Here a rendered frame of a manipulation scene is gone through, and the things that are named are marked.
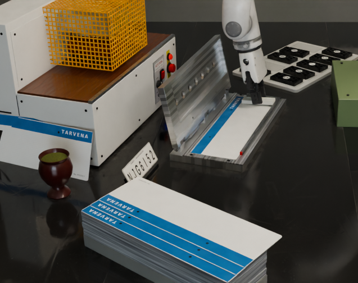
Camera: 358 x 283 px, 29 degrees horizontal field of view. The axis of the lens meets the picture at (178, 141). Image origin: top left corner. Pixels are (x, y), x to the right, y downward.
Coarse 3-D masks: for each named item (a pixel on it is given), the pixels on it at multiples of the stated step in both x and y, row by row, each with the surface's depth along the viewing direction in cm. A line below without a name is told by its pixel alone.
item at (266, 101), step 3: (243, 99) 216; (246, 99) 216; (249, 99) 216; (264, 99) 215; (267, 99) 215; (270, 99) 214; (273, 99) 214; (243, 102) 216; (246, 102) 216; (249, 102) 216; (264, 102) 214; (267, 102) 213; (270, 102) 213; (273, 102) 213
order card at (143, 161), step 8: (144, 152) 184; (152, 152) 187; (136, 160) 180; (144, 160) 183; (152, 160) 186; (128, 168) 176; (136, 168) 179; (144, 168) 182; (128, 176) 175; (136, 176) 178
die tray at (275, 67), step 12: (300, 48) 261; (312, 48) 261; (324, 48) 260; (300, 60) 251; (348, 60) 249; (240, 72) 242; (276, 72) 241; (324, 72) 239; (276, 84) 232; (300, 84) 231
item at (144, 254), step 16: (96, 224) 151; (112, 224) 147; (128, 224) 147; (96, 240) 153; (112, 240) 149; (128, 240) 145; (144, 240) 142; (160, 240) 142; (112, 256) 151; (128, 256) 147; (144, 256) 143; (160, 256) 140; (176, 256) 137; (192, 256) 136; (144, 272) 145; (160, 272) 142; (176, 272) 138; (192, 272) 135; (208, 272) 132; (224, 272) 132; (240, 272) 131; (256, 272) 137
